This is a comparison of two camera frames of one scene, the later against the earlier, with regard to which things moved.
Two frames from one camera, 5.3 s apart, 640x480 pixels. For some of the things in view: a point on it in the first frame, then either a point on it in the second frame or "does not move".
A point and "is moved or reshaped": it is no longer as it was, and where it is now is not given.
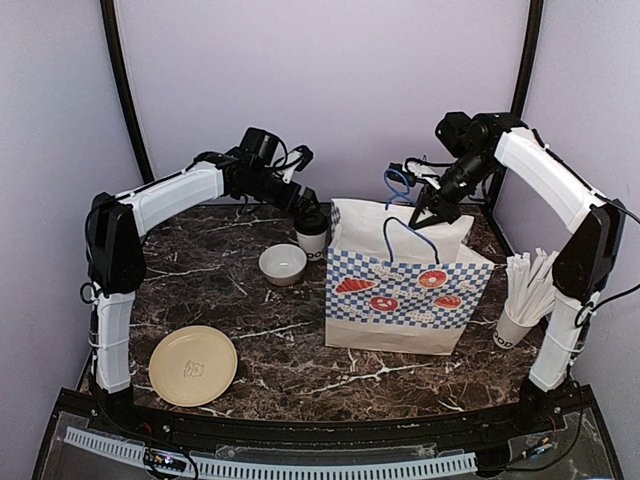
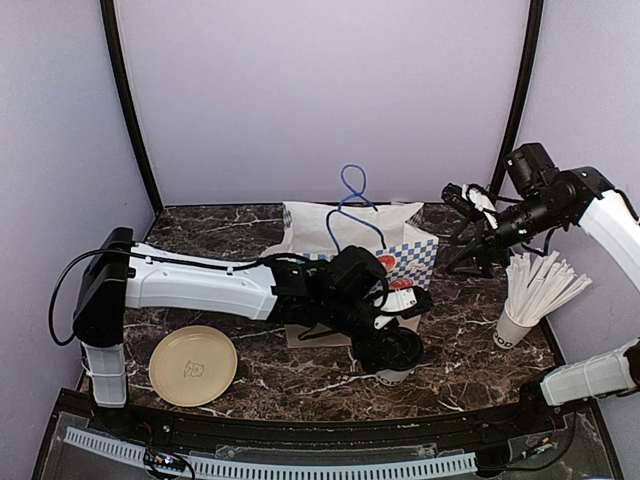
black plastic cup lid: x=311 y=223 to x=401 y=349
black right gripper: x=443 y=209 to x=481 y=250
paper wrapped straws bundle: x=530 y=286 does not move
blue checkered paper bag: x=396 y=287 is moved or reshaped
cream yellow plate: x=192 y=366 does not move
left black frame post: x=128 y=85 does not move
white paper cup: x=313 y=244 to x=393 y=376
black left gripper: x=304 y=200 to x=364 y=352
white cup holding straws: x=508 y=333 does not move
